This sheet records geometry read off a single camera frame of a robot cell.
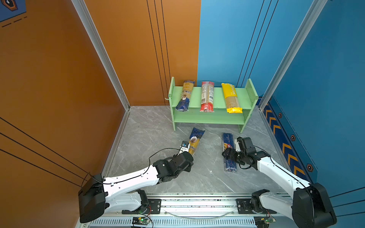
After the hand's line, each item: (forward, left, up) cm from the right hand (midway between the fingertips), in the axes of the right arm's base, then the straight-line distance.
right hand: (226, 155), depth 87 cm
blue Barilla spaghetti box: (-5, -2, -2) cm, 6 cm away
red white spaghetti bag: (+25, +12, +27) cm, 38 cm away
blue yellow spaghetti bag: (+18, +26, +27) cm, 41 cm away
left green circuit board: (-32, +48, -6) cm, 58 cm away
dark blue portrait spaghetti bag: (+5, +20, +10) cm, 23 cm away
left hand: (-4, +22, +7) cm, 24 cm away
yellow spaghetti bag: (+21, -2, +26) cm, 34 cm away
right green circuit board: (-33, -14, -7) cm, 36 cm away
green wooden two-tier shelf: (+30, -15, +21) cm, 40 cm away
